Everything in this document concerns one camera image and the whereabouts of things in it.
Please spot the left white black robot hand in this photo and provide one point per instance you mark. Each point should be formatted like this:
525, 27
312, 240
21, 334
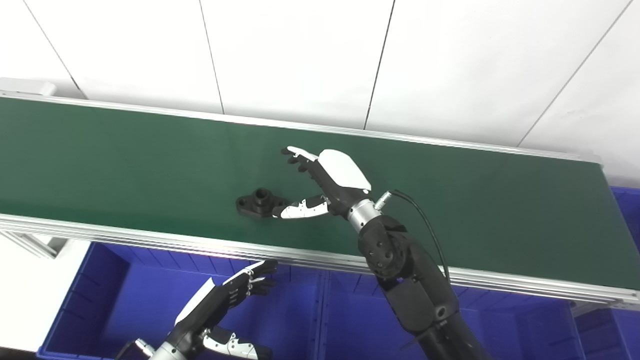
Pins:
210, 307

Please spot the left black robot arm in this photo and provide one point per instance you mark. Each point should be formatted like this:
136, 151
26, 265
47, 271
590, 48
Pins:
162, 354

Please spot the aluminium conveyor support leg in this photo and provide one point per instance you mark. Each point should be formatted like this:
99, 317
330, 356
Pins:
35, 245

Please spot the blue plastic bin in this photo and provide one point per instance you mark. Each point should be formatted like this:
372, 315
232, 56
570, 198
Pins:
620, 335
125, 310
360, 325

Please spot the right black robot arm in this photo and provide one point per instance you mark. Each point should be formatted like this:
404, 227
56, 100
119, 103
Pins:
415, 285

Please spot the black flanged machined part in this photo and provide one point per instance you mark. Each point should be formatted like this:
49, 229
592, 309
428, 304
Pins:
255, 202

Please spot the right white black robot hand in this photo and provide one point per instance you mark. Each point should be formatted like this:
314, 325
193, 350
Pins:
340, 177

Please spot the green conveyor belt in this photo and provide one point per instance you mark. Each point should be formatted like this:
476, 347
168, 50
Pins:
150, 165

